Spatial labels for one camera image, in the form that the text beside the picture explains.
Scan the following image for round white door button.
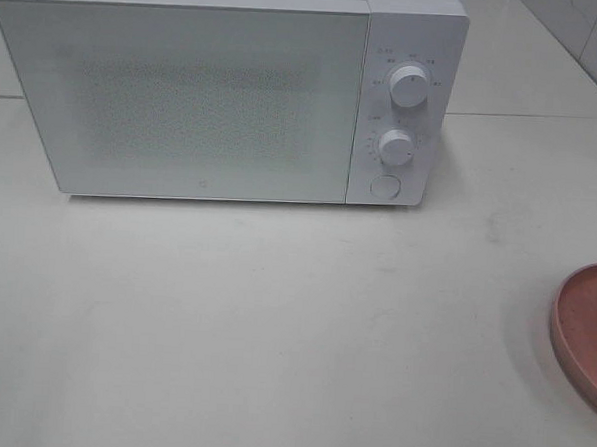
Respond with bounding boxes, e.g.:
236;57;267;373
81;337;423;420
370;175;401;200

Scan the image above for white microwave door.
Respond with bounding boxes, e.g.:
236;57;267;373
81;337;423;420
0;0;368;203

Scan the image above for pink round plate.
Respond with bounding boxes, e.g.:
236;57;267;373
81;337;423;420
549;263;597;410

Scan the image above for lower white timer knob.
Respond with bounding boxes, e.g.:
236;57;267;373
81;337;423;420
377;129;416;167

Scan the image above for white microwave oven body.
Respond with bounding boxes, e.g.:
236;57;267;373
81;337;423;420
0;0;472;216

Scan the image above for upper white power knob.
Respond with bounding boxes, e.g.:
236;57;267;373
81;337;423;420
388;62;430;108

